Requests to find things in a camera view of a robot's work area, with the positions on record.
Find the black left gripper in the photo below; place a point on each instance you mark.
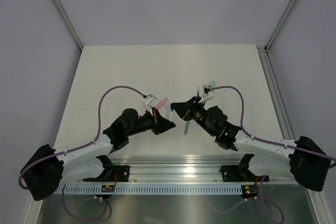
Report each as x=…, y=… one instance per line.
x=159, y=124

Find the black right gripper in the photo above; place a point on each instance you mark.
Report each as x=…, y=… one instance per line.
x=185, y=110

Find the white marker blue tip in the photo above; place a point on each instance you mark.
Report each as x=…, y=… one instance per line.
x=171, y=116

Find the light blue pen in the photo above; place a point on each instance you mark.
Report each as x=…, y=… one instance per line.
x=186, y=127

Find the green highlighter pen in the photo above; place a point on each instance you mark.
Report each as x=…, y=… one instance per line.
x=212, y=84

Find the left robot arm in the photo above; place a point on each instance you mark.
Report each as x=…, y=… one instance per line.
x=50, y=168

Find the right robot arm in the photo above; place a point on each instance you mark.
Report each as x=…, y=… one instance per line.
x=283, y=150

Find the pink translucent highlighter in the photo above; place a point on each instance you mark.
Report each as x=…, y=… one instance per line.
x=160, y=104

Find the left controller board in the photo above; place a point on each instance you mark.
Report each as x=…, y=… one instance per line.
x=107, y=188

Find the controller board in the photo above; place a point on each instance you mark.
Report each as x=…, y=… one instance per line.
x=249, y=191
x=107, y=188

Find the right controller board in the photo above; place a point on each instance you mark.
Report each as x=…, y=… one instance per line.
x=249, y=191

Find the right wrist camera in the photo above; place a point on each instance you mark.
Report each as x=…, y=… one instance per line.
x=207, y=94

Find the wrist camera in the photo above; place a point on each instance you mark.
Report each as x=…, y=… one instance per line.
x=150, y=102
x=207, y=94

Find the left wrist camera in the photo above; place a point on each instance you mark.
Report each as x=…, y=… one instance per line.
x=150, y=102

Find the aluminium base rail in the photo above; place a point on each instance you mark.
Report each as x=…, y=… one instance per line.
x=173, y=166

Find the white slotted cable duct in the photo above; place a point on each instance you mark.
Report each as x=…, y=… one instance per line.
x=85, y=189

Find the right side aluminium rail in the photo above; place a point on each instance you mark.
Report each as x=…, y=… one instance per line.
x=275, y=93

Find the right aluminium frame post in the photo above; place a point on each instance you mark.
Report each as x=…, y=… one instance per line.
x=281, y=24

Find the aluminium frame post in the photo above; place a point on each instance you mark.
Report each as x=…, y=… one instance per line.
x=281, y=24
x=67, y=22

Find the left aluminium frame post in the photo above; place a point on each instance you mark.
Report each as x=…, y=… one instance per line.
x=67, y=22

